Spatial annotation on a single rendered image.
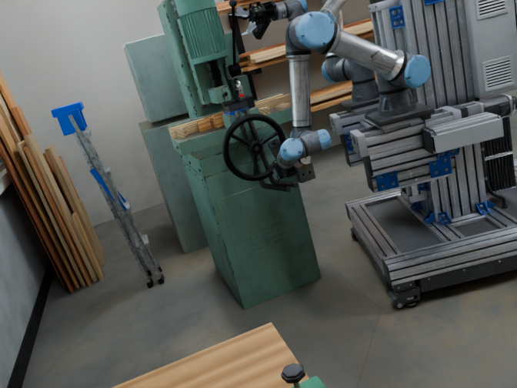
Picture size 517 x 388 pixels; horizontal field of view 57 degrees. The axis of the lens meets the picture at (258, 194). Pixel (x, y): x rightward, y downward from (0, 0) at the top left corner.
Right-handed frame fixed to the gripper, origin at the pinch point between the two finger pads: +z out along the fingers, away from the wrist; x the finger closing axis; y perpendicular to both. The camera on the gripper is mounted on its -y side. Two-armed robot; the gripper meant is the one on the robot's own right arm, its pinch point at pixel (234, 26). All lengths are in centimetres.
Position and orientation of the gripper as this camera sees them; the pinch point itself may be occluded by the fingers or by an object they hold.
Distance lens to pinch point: 229.4
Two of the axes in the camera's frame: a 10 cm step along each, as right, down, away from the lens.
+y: 0.3, -5.4, -8.4
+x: 4.1, 7.7, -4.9
